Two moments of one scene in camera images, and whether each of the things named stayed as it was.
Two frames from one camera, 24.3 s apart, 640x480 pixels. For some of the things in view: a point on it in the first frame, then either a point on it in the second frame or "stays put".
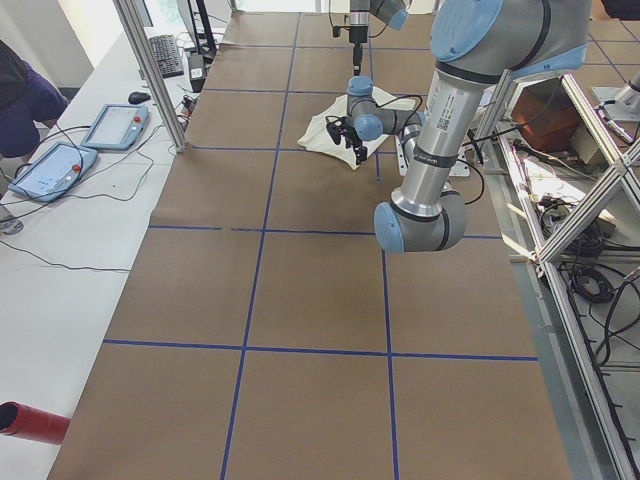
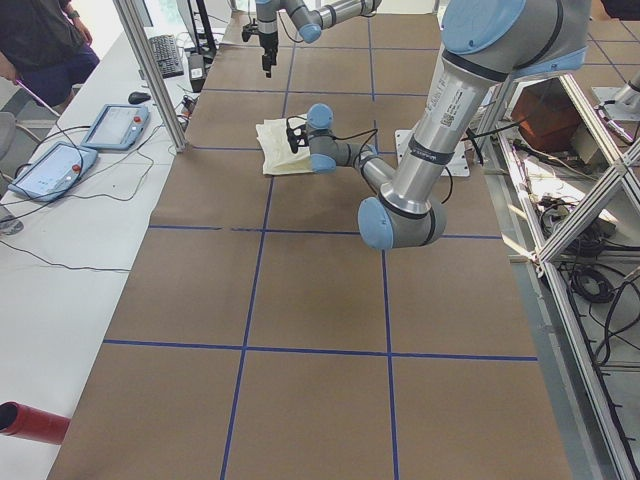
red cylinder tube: (30, 422) stays put
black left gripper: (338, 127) to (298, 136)
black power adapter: (197, 73) stays put
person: (27, 96) to (45, 48)
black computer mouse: (138, 97) stays put
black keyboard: (167, 55) stays put
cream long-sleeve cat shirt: (317, 139) to (285, 143)
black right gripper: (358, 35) to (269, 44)
